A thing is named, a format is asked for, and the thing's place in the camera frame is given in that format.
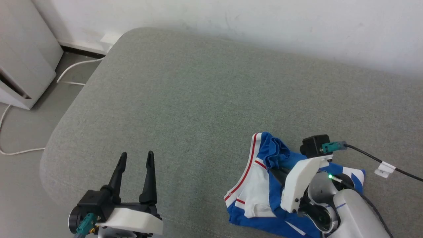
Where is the blue and white shirt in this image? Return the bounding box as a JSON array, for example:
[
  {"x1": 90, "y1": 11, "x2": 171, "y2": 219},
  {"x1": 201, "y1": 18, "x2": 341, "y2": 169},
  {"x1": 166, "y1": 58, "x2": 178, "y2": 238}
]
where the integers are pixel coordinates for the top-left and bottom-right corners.
[{"x1": 224, "y1": 132, "x2": 366, "y2": 238}]

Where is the black cable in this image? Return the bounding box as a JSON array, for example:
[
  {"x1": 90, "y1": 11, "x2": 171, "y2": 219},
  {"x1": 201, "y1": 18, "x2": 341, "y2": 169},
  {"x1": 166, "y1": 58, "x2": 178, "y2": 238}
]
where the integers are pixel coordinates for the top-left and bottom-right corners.
[{"x1": 322, "y1": 141, "x2": 423, "y2": 182}]

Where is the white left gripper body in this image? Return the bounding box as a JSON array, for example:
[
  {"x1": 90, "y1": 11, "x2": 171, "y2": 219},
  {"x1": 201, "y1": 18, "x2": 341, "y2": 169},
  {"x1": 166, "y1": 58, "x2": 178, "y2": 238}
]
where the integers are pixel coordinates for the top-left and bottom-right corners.
[{"x1": 98, "y1": 202, "x2": 164, "y2": 238}]

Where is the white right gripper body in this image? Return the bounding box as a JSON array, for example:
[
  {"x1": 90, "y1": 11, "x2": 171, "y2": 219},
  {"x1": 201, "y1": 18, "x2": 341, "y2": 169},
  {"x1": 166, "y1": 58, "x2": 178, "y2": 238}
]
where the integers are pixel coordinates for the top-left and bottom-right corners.
[{"x1": 280, "y1": 155, "x2": 333, "y2": 214}]

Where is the black left gripper motor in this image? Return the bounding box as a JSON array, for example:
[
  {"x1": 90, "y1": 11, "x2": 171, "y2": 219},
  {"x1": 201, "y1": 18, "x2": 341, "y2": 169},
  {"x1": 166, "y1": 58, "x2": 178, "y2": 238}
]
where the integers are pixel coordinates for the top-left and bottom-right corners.
[{"x1": 68, "y1": 205, "x2": 84, "y2": 236}]

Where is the white power cable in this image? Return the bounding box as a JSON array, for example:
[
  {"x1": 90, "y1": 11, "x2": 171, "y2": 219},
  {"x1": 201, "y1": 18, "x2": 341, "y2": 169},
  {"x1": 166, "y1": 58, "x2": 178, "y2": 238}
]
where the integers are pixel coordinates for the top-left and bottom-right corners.
[{"x1": 0, "y1": 58, "x2": 106, "y2": 156}]

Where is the white floor appliance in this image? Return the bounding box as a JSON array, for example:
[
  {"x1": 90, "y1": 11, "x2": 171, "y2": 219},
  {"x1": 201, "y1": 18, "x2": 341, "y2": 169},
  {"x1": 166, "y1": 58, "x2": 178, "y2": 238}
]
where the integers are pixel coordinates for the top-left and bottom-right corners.
[{"x1": 0, "y1": 0, "x2": 64, "y2": 110}]

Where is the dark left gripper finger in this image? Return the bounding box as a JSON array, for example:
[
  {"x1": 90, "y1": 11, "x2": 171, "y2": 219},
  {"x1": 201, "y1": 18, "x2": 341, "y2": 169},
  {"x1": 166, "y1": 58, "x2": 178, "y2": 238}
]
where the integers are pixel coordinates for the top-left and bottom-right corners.
[
  {"x1": 138, "y1": 151, "x2": 158, "y2": 204},
  {"x1": 101, "y1": 152, "x2": 128, "y2": 204}
]

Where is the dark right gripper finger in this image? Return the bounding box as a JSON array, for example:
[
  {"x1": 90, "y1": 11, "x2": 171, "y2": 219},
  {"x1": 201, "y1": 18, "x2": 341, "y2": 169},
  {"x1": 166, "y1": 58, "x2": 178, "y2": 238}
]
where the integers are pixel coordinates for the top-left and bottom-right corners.
[{"x1": 271, "y1": 167, "x2": 292, "y2": 192}]

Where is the left arm cable green plug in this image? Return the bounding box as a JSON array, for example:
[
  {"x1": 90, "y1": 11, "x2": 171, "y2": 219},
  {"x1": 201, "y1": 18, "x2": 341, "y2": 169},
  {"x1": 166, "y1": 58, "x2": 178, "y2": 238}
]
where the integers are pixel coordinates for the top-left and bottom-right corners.
[{"x1": 74, "y1": 213, "x2": 97, "y2": 238}]

